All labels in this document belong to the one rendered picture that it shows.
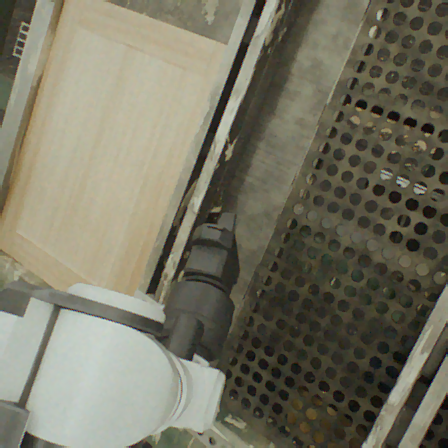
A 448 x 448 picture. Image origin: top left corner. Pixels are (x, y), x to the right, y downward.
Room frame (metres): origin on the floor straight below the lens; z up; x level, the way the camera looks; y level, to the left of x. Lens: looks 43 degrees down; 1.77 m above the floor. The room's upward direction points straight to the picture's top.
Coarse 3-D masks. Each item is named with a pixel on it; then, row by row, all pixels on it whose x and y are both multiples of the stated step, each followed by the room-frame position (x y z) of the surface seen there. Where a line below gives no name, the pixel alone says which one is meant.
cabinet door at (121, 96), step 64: (64, 64) 1.04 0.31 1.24; (128, 64) 0.96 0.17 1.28; (192, 64) 0.89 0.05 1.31; (64, 128) 0.95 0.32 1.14; (128, 128) 0.88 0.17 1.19; (192, 128) 0.82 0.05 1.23; (64, 192) 0.87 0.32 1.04; (128, 192) 0.80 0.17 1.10; (64, 256) 0.78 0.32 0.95; (128, 256) 0.72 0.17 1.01
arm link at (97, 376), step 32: (64, 320) 0.24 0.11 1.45; (96, 320) 0.24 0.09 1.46; (64, 352) 0.22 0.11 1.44; (96, 352) 0.22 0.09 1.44; (128, 352) 0.22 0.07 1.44; (160, 352) 0.23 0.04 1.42; (64, 384) 0.20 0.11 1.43; (96, 384) 0.20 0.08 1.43; (128, 384) 0.21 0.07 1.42; (160, 384) 0.22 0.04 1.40; (192, 384) 0.29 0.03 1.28; (32, 416) 0.19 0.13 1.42; (64, 416) 0.18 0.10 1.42; (96, 416) 0.19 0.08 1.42; (128, 416) 0.19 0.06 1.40; (160, 416) 0.20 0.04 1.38
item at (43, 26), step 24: (48, 0) 1.11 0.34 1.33; (48, 24) 1.08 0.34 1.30; (24, 48) 1.08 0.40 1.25; (48, 48) 1.07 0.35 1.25; (24, 72) 1.05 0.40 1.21; (24, 96) 1.02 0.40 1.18; (24, 120) 1.00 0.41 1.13; (0, 144) 0.98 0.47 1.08; (0, 168) 0.95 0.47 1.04; (0, 192) 0.92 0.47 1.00; (0, 216) 0.91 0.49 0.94
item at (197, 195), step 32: (256, 0) 0.85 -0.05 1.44; (288, 0) 0.85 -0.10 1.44; (256, 32) 0.81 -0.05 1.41; (288, 32) 0.85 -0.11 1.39; (224, 64) 0.81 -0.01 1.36; (256, 64) 0.79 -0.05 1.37; (224, 96) 0.79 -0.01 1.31; (256, 96) 0.79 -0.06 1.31; (224, 128) 0.74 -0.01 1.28; (192, 160) 0.73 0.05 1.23; (224, 160) 0.72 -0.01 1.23; (192, 192) 0.72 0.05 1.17; (224, 192) 0.72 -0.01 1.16; (192, 224) 0.66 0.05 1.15; (160, 256) 0.65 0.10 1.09; (160, 288) 0.61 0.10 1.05
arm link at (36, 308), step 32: (32, 288) 0.26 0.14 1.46; (96, 288) 0.26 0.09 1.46; (0, 320) 0.24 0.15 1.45; (32, 320) 0.24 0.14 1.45; (128, 320) 0.24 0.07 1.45; (160, 320) 0.25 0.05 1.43; (0, 352) 0.22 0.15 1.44; (32, 352) 0.23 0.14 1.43; (0, 384) 0.20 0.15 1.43; (32, 384) 0.22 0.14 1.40; (0, 416) 0.18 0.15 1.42
